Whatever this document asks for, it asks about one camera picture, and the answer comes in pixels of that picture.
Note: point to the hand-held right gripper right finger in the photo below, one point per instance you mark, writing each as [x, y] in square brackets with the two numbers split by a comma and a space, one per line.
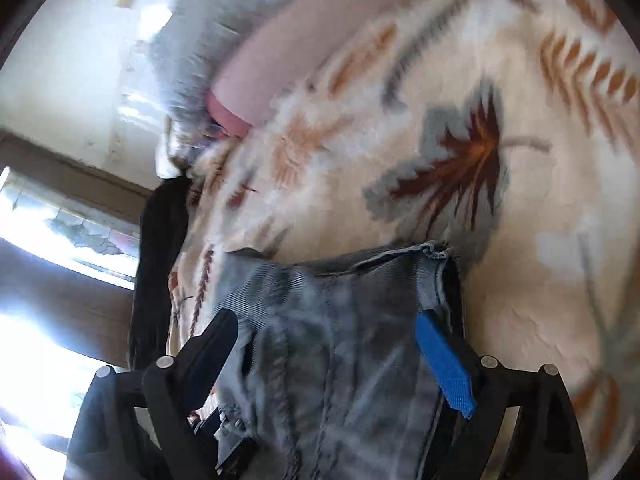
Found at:
[445, 365]

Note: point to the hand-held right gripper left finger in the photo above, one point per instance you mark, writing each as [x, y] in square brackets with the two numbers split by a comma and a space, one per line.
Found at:
[210, 355]

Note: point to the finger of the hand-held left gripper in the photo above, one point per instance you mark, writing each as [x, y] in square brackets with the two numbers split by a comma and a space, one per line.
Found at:
[235, 440]

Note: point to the grey-blue denim pants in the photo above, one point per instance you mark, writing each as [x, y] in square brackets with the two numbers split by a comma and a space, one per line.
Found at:
[350, 335]

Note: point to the cream leaf print blanket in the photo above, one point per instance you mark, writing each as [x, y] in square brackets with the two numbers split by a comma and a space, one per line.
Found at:
[525, 310]

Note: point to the black jacket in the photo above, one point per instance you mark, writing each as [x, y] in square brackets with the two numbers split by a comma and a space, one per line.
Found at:
[157, 260]

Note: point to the pink pillow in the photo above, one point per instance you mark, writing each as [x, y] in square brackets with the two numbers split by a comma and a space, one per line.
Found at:
[280, 70]

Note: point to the grey pillow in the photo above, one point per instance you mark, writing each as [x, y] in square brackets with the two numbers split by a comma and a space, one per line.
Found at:
[210, 35]

